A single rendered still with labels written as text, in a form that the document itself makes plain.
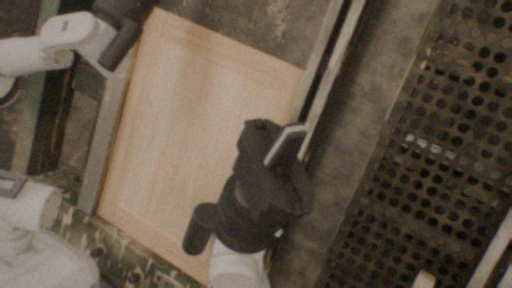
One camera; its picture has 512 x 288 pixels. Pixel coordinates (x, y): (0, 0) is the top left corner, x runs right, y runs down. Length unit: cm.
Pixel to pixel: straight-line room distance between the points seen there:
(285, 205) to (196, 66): 67
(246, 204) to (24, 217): 32
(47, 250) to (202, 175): 44
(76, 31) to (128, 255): 61
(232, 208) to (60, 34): 50
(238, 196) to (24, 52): 58
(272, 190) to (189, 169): 67
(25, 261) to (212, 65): 56
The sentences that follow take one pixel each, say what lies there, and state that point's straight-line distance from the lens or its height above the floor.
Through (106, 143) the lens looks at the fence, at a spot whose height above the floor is 108.
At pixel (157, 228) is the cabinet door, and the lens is 126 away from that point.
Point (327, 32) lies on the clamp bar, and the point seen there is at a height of 146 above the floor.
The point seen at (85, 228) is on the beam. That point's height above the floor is 88.
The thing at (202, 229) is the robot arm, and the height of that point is 146.
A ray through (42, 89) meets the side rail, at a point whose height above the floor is 112.
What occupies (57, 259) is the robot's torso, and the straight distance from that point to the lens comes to 80.
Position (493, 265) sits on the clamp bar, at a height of 125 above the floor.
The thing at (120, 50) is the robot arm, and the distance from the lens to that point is 90.
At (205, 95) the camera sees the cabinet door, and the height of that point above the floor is 124.
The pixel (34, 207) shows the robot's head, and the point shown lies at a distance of 73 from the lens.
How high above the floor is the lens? 199
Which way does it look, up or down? 49 degrees down
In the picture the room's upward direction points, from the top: straight up
